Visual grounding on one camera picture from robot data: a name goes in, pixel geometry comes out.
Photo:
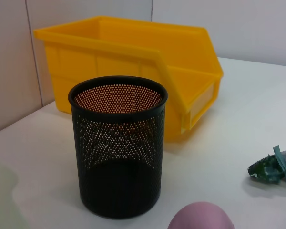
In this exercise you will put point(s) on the black mesh pen holder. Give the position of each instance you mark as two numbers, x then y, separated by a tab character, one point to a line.
119	167

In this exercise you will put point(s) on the green glass fruit plate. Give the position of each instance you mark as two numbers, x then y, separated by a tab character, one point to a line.
2	190

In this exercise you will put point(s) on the yellow plastic bin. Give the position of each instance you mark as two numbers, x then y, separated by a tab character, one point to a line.
124	55

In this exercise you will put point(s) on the pink toy peach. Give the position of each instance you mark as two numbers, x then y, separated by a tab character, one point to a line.
202	217

